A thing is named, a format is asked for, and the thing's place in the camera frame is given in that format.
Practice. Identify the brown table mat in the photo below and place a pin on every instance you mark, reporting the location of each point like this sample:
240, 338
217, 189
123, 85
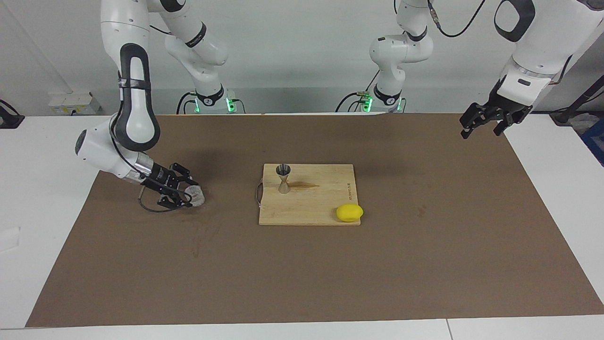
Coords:
302, 274

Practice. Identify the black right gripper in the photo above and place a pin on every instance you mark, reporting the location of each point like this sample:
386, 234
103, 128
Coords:
163, 182

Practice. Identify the black stand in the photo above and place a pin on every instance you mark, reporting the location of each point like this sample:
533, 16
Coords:
564, 115

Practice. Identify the black table clamp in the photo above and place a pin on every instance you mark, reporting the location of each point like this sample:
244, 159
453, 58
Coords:
9, 120

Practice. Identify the clear glass cup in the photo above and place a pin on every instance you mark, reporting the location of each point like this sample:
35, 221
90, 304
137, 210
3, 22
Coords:
196, 196

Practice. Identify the blue box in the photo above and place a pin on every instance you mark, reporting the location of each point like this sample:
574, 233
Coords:
595, 141

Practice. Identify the yellow lemon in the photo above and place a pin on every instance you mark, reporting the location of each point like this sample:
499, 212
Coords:
349, 213

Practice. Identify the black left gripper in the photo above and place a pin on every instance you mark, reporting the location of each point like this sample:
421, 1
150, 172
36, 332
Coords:
500, 104

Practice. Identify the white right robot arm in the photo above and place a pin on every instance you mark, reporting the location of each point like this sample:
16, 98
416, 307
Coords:
134, 113

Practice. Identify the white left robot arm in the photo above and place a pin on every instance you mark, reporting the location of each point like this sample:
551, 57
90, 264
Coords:
542, 42

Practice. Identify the white wall socket box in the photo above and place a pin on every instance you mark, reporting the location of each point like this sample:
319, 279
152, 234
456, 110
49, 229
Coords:
71, 103

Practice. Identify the white paper scrap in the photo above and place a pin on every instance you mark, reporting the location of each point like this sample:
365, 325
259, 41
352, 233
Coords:
9, 238

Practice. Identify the metal jigger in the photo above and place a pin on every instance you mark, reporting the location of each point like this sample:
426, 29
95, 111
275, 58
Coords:
283, 184

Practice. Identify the wooden cutting board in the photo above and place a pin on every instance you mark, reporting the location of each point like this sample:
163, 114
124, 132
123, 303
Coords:
311, 205

